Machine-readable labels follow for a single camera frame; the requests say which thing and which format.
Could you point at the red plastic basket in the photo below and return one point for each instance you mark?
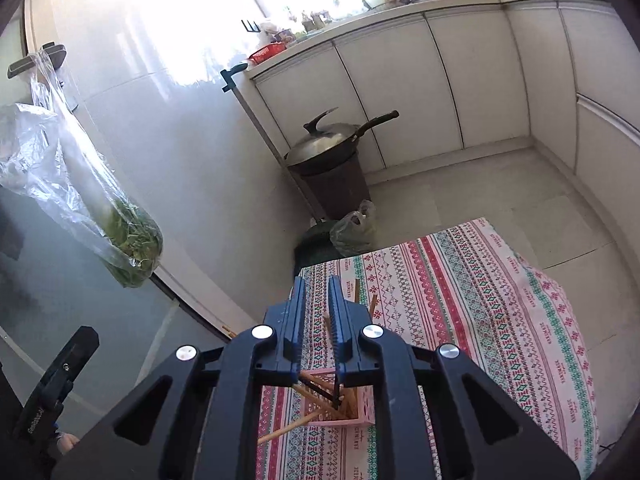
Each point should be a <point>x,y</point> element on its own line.
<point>267,54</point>

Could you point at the plastic bag of greens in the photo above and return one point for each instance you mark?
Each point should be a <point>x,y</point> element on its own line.
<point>125,240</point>

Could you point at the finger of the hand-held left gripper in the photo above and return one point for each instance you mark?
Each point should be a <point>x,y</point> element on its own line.
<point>65,375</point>

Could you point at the wooden chopstick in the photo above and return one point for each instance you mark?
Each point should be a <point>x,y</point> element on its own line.
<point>373,307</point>
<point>355,290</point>
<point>290,426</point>
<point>315,394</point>

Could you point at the person's left hand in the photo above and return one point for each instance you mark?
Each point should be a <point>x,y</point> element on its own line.
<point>67,442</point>

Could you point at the group of small jars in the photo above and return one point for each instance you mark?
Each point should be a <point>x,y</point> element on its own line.
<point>315,21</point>

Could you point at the striped patterned tablecloth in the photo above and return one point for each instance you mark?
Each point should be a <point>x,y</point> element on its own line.
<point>475,300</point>

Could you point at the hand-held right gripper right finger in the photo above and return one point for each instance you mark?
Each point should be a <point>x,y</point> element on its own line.
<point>339,330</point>

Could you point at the metal wok lid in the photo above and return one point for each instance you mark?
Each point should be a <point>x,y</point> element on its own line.
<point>320,142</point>

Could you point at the crumpled clear plastic bag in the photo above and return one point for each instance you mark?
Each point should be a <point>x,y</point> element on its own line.
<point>27,150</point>

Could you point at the white kitchen cabinets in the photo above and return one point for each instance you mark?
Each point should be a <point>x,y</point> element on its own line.
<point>450,75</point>

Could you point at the pink chopstick holder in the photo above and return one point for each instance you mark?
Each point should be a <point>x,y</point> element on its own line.
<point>362,412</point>

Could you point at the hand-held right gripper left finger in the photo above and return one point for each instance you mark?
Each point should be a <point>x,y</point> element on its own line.
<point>299,330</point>

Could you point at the small plastic bag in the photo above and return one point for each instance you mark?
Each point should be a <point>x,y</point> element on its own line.
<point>354,232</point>

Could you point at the brown trash bin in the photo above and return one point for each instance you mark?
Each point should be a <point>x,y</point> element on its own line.
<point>340,190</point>

